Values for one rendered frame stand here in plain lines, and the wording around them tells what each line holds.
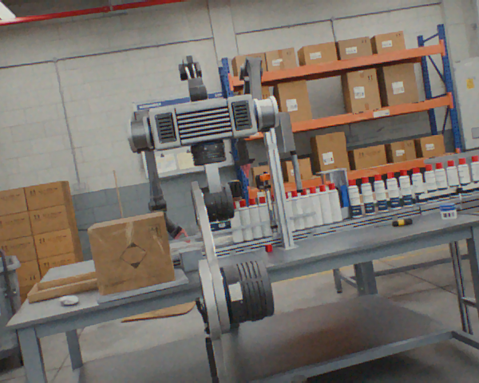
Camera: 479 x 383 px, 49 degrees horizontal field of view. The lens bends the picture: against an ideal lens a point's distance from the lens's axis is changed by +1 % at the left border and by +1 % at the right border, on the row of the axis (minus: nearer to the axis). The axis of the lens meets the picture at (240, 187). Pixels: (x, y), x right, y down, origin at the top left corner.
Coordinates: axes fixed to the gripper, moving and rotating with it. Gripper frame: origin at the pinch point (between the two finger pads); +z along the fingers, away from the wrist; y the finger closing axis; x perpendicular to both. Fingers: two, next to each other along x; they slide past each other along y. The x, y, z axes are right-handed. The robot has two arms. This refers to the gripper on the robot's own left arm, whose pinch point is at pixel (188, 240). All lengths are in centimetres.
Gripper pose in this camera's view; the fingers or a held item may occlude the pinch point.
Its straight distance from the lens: 259.8
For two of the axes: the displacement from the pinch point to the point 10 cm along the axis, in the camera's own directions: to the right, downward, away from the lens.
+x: -6.2, 7.7, -1.3
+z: 7.5, 6.3, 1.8
